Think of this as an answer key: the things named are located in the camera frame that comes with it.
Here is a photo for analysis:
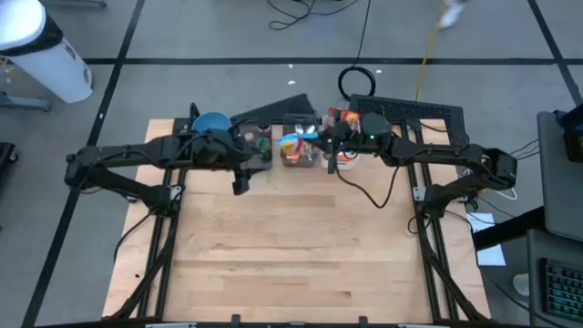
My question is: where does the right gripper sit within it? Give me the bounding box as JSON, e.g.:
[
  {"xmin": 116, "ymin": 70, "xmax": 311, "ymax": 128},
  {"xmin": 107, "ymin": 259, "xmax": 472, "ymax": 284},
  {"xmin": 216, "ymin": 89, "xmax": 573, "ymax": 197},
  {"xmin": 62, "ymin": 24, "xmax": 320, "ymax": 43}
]
[{"xmin": 303, "ymin": 118, "xmax": 365, "ymax": 175}]

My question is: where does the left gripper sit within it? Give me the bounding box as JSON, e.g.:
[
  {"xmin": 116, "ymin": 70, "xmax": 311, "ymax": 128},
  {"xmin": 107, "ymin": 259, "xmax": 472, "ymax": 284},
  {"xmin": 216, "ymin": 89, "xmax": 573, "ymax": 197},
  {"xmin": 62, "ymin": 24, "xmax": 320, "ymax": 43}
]
[{"xmin": 193, "ymin": 128, "xmax": 257, "ymax": 181}]

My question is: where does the blue ramen packet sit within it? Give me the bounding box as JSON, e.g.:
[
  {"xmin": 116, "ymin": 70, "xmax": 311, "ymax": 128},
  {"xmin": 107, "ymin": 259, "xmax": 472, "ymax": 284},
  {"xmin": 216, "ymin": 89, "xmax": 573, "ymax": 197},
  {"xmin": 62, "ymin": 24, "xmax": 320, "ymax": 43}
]
[{"xmin": 276, "ymin": 130, "xmax": 320, "ymax": 149}]

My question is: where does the orange handle spoon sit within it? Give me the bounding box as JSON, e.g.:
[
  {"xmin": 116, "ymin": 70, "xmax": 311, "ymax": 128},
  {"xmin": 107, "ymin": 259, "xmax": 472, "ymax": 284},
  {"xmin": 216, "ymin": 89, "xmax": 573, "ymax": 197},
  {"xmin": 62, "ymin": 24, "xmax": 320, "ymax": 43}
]
[{"xmin": 285, "ymin": 123, "xmax": 311, "ymax": 164}]

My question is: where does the red beef ramen packet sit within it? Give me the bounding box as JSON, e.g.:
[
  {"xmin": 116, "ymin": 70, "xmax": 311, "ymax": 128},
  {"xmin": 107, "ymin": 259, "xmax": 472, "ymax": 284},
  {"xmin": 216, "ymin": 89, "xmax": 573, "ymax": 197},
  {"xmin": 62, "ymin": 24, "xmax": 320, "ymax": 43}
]
[{"xmin": 326, "ymin": 107, "xmax": 362, "ymax": 133}]

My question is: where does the blue bowl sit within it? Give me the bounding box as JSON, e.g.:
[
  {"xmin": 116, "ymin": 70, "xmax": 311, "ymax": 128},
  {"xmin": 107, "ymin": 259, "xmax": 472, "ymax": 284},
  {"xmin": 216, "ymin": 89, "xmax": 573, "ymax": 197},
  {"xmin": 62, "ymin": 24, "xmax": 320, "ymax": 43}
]
[{"xmin": 191, "ymin": 111, "xmax": 233, "ymax": 136}]

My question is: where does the grey plastic bin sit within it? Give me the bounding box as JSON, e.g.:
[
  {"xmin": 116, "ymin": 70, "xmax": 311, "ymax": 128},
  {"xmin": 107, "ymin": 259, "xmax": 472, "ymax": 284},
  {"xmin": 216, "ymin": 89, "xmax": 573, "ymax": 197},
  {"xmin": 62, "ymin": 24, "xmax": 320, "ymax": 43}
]
[
  {"xmin": 231, "ymin": 117, "xmax": 276, "ymax": 172},
  {"xmin": 280, "ymin": 113, "xmax": 322, "ymax": 169}
]

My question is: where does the white plastic bin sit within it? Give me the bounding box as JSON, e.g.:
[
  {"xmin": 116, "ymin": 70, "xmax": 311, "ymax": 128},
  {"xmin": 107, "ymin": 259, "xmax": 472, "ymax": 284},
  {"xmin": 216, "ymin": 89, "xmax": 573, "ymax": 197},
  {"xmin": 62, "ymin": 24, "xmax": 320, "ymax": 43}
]
[{"xmin": 320, "ymin": 112, "xmax": 362, "ymax": 172}]

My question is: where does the black triangular panel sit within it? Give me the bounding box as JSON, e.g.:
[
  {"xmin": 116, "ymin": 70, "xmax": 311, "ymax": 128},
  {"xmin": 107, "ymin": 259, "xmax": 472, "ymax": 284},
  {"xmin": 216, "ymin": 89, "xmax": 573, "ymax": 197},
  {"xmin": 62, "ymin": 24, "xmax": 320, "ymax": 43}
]
[{"xmin": 230, "ymin": 93, "xmax": 319, "ymax": 124}]

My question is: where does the black perforated panel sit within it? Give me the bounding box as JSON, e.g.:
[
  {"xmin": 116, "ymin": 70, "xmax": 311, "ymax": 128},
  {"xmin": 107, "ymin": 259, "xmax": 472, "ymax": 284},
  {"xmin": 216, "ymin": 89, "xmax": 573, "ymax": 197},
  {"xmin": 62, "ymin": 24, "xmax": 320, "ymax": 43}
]
[{"xmin": 348, "ymin": 94, "xmax": 468, "ymax": 151}]

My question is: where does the person's foot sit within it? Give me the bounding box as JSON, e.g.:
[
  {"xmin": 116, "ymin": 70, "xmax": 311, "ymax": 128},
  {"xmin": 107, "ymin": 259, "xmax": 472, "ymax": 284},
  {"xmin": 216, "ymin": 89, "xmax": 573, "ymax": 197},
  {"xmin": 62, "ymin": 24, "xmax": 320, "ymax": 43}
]
[{"xmin": 437, "ymin": 0, "xmax": 468, "ymax": 30}]

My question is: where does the white trash can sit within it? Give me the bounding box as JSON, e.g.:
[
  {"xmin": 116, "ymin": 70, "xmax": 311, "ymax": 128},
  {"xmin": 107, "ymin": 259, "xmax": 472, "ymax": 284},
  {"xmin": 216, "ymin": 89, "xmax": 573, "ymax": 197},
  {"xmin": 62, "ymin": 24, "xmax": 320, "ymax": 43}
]
[{"xmin": 0, "ymin": 0, "xmax": 95, "ymax": 105}]

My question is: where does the black desk leg bar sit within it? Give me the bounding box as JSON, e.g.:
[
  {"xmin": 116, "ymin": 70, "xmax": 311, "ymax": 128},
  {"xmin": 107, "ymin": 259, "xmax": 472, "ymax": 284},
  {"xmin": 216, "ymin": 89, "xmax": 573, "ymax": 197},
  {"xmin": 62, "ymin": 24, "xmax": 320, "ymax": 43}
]
[{"xmin": 473, "ymin": 207, "xmax": 547, "ymax": 251}]

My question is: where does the grey stand base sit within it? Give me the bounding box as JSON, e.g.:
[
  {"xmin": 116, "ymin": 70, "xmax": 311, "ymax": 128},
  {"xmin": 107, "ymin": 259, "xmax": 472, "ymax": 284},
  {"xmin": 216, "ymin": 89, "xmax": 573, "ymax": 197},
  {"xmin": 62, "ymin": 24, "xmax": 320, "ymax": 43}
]
[{"xmin": 0, "ymin": 90, "xmax": 51, "ymax": 113}]

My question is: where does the white paper sheet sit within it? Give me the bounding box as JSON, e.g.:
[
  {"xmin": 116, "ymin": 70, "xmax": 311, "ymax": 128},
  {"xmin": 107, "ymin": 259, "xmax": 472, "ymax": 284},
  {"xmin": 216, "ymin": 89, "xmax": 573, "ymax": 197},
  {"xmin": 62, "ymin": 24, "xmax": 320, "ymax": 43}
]
[{"xmin": 465, "ymin": 211, "xmax": 507, "ymax": 268}]

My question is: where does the black chair base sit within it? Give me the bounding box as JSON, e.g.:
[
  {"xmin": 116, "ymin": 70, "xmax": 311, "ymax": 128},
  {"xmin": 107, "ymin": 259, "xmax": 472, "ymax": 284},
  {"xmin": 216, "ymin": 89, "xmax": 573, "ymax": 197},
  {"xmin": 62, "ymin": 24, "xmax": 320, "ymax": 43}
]
[{"xmin": 0, "ymin": 141, "xmax": 19, "ymax": 165}]

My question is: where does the white computer mouse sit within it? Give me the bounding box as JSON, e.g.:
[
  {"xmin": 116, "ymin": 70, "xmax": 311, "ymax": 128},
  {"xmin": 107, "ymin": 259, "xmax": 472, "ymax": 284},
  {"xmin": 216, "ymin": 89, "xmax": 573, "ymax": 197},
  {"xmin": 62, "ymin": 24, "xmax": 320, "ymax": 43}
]
[{"xmin": 512, "ymin": 272, "xmax": 532, "ymax": 297}]

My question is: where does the grey keyboard desk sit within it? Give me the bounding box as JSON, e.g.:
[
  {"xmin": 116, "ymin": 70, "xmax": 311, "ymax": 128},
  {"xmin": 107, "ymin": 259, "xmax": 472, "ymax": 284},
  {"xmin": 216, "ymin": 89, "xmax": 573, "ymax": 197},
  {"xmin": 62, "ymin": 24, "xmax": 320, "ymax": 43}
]
[{"xmin": 527, "ymin": 227, "xmax": 583, "ymax": 328}]

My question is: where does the black desk device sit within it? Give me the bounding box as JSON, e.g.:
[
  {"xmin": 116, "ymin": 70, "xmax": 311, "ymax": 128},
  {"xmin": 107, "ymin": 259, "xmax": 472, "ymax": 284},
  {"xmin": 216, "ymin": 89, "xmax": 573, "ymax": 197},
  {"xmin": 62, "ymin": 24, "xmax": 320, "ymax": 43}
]
[{"xmin": 553, "ymin": 108, "xmax": 583, "ymax": 164}]

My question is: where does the backlit keyboard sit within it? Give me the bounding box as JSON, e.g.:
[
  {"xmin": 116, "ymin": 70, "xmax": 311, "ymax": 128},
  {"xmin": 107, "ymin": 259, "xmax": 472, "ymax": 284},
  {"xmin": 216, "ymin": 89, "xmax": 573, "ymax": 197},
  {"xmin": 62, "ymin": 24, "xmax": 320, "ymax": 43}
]
[{"xmin": 539, "ymin": 257, "xmax": 583, "ymax": 323}]

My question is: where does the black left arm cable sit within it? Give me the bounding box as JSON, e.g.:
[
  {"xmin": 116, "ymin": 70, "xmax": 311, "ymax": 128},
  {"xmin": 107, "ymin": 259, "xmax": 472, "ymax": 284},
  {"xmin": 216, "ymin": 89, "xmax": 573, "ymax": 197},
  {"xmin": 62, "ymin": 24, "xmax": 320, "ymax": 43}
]
[{"xmin": 168, "ymin": 118, "xmax": 256, "ymax": 160}]

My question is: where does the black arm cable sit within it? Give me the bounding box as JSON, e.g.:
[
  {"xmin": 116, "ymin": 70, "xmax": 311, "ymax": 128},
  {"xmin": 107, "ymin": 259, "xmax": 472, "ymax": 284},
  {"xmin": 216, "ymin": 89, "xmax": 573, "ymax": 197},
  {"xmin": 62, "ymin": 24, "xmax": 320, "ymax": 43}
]
[
  {"xmin": 168, "ymin": 118, "xmax": 256, "ymax": 160},
  {"xmin": 333, "ymin": 154, "xmax": 403, "ymax": 210}
]

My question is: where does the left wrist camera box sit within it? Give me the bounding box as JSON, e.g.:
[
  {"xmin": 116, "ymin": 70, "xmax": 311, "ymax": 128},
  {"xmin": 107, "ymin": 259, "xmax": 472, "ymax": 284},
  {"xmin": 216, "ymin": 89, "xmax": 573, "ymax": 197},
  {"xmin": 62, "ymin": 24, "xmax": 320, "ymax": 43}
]
[{"xmin": 231, "ymin": 176, "xmax": 251, "ymax": 197}]

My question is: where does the coiled black floor cable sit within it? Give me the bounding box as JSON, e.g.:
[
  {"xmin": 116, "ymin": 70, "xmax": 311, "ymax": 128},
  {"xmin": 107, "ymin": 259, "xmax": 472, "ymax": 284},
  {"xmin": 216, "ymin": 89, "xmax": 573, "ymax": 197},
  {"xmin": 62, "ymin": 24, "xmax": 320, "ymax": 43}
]
[{"xmin": 337, "ymin": 0, "xmax": 378, "ymax": 102}]

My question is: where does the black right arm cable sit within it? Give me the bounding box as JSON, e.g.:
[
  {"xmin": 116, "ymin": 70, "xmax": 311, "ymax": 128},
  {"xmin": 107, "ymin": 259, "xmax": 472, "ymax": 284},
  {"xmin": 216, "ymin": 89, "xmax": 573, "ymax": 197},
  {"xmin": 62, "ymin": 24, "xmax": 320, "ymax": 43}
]
[{"xmin": 333, "ymin": 154, "xmax": 403, "ymax": 210}]

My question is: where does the black aluminium table frame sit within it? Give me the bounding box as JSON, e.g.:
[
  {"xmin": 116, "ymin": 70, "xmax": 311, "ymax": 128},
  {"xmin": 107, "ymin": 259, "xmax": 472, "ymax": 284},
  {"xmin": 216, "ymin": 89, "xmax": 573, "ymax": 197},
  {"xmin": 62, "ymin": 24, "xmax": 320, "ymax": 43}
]
[{"xmin": 104, "ymin": 102, "xmax": 492, "ymax": 323}]

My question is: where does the loose black floor cable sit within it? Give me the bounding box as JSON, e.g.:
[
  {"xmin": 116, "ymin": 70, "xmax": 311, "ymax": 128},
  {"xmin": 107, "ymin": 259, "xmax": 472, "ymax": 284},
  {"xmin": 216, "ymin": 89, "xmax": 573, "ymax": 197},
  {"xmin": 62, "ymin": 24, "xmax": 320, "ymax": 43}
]
[{"xmin": 266, "ymin": 0, "xmax": 365, "ymax": 31}]

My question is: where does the yellow floor cable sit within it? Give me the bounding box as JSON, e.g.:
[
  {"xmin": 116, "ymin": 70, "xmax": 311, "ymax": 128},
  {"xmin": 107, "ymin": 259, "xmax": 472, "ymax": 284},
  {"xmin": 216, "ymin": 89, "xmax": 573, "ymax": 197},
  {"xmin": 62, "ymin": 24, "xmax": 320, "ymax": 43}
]
[{"xmin": 414, "ymin": 25, "xmax": 439, "ymax": 102}]

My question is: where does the white cable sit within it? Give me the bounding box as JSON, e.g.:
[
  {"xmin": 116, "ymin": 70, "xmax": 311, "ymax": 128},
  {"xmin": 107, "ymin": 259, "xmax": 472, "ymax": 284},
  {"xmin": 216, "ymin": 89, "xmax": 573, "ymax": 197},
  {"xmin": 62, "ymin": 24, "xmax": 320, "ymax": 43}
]
[{"xmin": 459, "ymin": 167, "xmax": 519, "ymax": 201}]

